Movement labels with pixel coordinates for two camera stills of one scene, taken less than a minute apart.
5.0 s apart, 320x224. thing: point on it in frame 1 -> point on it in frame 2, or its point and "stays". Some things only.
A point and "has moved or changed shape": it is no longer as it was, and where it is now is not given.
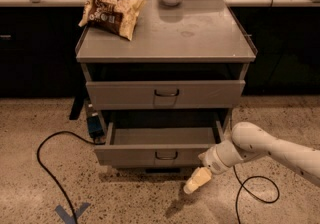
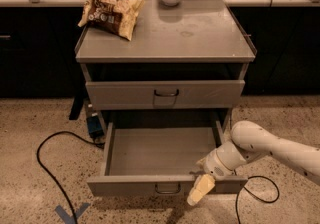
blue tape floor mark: x=69 y=218 stays
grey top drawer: x=165 y=95 stays
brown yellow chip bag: x=119 y=16 stays
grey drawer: x=156 y=147 has moved or changed shape
